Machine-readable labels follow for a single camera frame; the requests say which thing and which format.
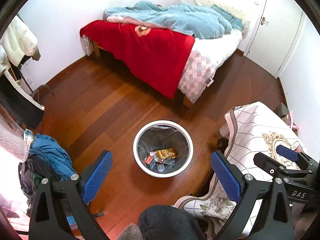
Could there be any white round trash bin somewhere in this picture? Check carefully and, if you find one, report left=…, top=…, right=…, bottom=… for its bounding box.
left=132, top=120, right=194, bottom=178

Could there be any blue clothes pile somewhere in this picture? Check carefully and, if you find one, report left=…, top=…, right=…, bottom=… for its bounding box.
left=18, top=129, right=77, bottom=198

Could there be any white floral tablecloth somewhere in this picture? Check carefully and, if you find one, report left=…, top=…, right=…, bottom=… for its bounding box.
left=174, top=102, right=305, bottom=239

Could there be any yellow snack wrapper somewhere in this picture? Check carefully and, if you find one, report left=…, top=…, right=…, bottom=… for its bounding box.
left=156, top=148, right=177, bottom=161

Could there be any black fuzzy slipper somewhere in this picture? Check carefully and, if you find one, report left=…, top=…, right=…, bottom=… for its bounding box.
left=138, top=205, right=206, bottom=239

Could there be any red small packet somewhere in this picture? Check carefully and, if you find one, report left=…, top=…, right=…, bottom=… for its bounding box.
left=144, top=155, right=155, bottom=166

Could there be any black chair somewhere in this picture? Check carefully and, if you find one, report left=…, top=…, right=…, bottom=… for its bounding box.
left=1, top=69, right=45, bottom=129

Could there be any black bin liner bag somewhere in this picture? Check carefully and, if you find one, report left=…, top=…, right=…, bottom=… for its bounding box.
left=137, top=125, right=190, bottom=173

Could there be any pink checkered bed sheet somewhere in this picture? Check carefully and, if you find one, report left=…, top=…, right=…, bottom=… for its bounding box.
left=178, top=29, right=242, bottom=103

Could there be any white door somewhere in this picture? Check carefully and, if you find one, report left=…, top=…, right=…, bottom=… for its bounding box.
left=245, top=0, right=305, bottom=78

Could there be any red blanket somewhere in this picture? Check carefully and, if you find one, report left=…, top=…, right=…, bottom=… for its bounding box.
left=80, top=20, right=195, bottom=99

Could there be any white puffer jacket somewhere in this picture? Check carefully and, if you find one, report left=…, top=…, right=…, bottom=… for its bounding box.
left=1, top=16, right=41, bottom=67

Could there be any light blue duvet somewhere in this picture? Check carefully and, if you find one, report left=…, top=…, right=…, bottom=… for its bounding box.
left=103, top=1, right=243, bottom=39

